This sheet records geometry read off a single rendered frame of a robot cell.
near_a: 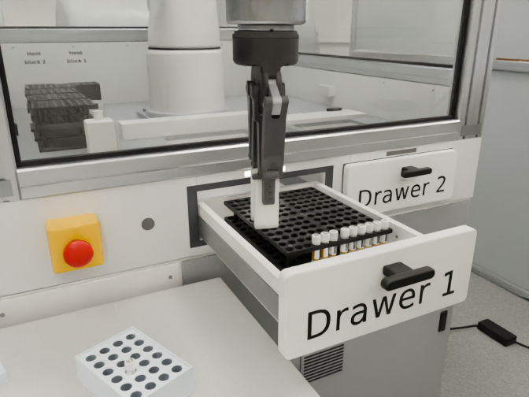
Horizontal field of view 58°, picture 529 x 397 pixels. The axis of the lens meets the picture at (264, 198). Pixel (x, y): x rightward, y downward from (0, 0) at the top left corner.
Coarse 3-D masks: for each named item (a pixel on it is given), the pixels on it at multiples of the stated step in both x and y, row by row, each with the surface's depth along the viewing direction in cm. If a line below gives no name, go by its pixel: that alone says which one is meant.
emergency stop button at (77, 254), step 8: (80, 240) 67; (72, 248) 66; (80, 248) 67; (88, 248) 67; (64, 256) 66; (72, 256) 67; (80, 256) 67; (88, 256) 68; (72, 264) 67; (80, 264) 67
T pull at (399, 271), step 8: (392, 264) 57; (400, 264) 57; (384, 272) 57; (392, 272) 55; (400, 272) 55; (408, 272) 55; (416, 272) 55; (424, 272) 55; (432, 272) 56; (384, 280) 53; (392, 280) 53; (400, 280) 54; (408, 280) 54; (416, 280) 55; (384, 288) 53; (392, 288) 53
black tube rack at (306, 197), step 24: (288, 192) 86; (312, 192) 86; (240, 216) 75; (288, 216) 74; (312, 216) 75; (336, 216) 75; (360, 216) 75; (264, 240) 73; (288, 240) 66; (288, 264) 65
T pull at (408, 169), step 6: (402, 168) 97; (408, 168) 96; (414, 168) 96; (420, 168) 96; (426, 168) 96; (402, 174) 94; (408, 174) 94; (414, 174) 94; (420, 174) 95; (426, 174) 96
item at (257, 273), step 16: (336, 192) 87; (208, 208) 79; (224, 208) 85; (368, 208) 79; (208, 224) 78; (224, 224) 73; (400, 224) 73; (208, 240) 79; (224, 240) 72; (240, 240) 67; (224, 256) 72; (240, 256) 67; (256, 256) 63; (240, 272) 67; (256, 272) 63; (272, 272) 59; (256, 288) 63; (272, 288) 59; (272, 304) 59
